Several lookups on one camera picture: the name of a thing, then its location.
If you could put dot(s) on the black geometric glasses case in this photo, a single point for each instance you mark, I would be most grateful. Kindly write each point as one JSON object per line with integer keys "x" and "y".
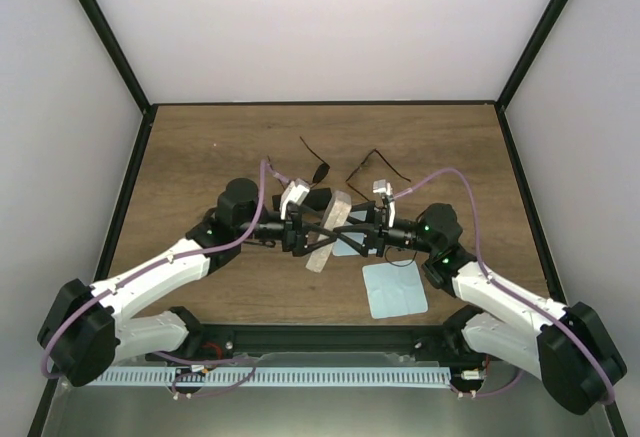
{"x": 317, "y": 199}

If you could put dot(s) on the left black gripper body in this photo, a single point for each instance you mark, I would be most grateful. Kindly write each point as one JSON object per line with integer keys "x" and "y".
{"x": 289, "y": 237}

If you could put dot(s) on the white slotted cable duct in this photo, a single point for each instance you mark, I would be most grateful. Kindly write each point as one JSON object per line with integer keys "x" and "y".
{"x": 288, "y": 377}

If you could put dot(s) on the grey metal front plate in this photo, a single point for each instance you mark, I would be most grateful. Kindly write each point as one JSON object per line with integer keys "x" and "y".
{"x": 524, "y": 410}

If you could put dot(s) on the lower light blue cloth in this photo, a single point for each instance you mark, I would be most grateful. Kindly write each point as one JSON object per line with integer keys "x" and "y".
{"x": 394, "y": 289}

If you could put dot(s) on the black aluminium frame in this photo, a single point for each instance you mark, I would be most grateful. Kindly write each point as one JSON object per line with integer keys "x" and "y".
{"x": 441, "y": 343}

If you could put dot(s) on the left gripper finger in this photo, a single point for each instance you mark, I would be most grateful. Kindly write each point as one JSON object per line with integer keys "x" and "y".
{"x": 315, "y": 219}
{"x": 316, "y": 240}

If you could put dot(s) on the grey glasses case green lining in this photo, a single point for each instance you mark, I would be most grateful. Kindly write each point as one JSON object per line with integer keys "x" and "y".
{"x": 317, "y": 260}

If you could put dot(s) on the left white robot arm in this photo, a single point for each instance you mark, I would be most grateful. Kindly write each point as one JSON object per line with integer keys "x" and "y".
{"x": 89, "y": 328}

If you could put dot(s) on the gold-trimmed black sunglasses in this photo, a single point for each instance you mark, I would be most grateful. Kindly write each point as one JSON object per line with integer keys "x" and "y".
{"x": 374, "y": 165}

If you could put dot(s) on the upper light blue cloth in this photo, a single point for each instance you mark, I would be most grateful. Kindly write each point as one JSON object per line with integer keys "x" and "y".
{"x": 343, "y": 249}

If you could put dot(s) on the light blue cloth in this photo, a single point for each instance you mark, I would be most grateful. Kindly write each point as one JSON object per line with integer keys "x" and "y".
{"x": 343, "y": 249}
{"x": 394, "y": 289}

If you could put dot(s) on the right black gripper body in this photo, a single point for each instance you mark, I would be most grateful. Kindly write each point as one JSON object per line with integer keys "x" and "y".
{"x": 381, "y": 231}

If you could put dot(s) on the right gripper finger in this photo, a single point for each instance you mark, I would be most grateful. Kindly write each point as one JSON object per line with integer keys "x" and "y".
{"x": 357, "y": 207}
{"x": 352, "y": 246}

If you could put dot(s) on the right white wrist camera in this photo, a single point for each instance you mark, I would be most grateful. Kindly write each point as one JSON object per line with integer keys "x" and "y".
{"x": 383, "y": 189}

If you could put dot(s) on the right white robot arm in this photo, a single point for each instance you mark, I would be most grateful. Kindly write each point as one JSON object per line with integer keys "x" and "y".
{"x": 567, "y": 347}

